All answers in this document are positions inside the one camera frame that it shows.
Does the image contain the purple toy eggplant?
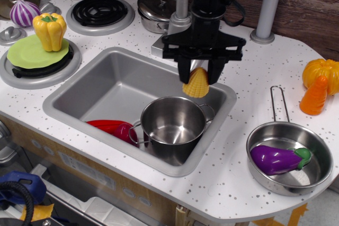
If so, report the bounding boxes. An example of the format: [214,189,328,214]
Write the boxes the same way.
[250,145,312,176]

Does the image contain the orange toy carrot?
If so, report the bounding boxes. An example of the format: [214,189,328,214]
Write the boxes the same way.
[299,76,328,115]

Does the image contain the blue clamp handle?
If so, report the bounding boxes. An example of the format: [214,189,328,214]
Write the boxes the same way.
[1,171,47,210]

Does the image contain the red toy pepper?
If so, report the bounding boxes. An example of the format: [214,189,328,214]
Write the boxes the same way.
[86,120,139,148]

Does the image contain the silver toy faucet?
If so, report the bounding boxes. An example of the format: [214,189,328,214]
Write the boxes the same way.
[151,0,192,57]

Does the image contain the back right stove burner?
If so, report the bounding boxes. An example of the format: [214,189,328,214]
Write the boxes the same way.
[66,0,135,36]

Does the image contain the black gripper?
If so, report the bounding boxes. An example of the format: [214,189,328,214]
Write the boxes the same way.
[162,8,246,85]

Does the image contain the steel pot in sink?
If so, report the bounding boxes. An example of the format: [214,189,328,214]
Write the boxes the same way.
[129,96,216,166]

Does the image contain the grey vertical pole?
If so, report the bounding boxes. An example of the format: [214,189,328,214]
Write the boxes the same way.
[250,0,279,44]

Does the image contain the steel frying pan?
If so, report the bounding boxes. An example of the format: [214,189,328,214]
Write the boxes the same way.
[246,85,334,197]

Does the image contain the yellow toy bell pepper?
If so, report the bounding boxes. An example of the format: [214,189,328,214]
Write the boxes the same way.
[32,13,67,52]

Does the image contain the front left stove burner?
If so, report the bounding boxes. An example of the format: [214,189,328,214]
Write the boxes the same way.
[0,38,83,90]

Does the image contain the yellow toy corn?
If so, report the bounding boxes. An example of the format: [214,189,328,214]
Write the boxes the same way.
[182,67,209,98]

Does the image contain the black braided hose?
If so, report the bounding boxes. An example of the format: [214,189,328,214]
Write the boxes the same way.
[0,181,34,223]

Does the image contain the purple striped toy onion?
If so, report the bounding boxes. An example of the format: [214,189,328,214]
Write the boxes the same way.
[10,0,41,27]

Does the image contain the grey plastic sink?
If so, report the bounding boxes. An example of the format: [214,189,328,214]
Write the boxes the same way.
[43,47,237,177]

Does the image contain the orange toy pumpkin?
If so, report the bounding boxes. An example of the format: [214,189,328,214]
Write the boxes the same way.
[302,59,338,95]

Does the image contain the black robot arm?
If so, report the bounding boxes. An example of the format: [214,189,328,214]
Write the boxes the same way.
[162,0,246,85]

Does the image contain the green plastic plate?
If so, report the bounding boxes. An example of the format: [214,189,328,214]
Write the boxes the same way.
[7,35,69,69]

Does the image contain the small lidded steel pot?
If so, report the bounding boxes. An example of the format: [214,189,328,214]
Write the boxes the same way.
[137,0,176,34]

